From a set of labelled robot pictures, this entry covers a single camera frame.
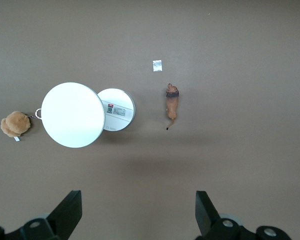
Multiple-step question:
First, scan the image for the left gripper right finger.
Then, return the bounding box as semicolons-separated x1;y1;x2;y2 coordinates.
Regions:
194;190;292;240

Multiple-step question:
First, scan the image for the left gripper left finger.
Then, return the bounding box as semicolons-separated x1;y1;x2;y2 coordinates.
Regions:
0;190;83;240

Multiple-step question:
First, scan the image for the white round desk lamp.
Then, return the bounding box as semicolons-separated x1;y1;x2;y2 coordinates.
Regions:
40;82;136;149

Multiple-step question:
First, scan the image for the brown plush keychain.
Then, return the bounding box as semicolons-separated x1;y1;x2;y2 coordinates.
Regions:
0;107;44;143

